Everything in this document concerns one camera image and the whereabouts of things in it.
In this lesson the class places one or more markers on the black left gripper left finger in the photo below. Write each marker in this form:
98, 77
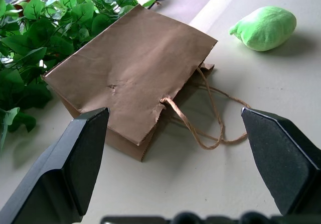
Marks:
57, 173

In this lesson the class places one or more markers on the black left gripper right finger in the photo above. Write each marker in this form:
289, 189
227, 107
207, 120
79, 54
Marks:
286, 163

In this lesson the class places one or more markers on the green leafy plant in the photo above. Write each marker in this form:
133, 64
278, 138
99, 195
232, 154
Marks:
42, 40

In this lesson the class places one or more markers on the brown paper bag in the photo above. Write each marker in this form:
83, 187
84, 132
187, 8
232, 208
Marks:
135, 68

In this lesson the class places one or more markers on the red drink can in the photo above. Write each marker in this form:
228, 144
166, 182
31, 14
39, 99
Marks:
18, 6

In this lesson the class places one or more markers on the green plush toy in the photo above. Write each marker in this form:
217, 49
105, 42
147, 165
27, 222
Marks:
265, 29

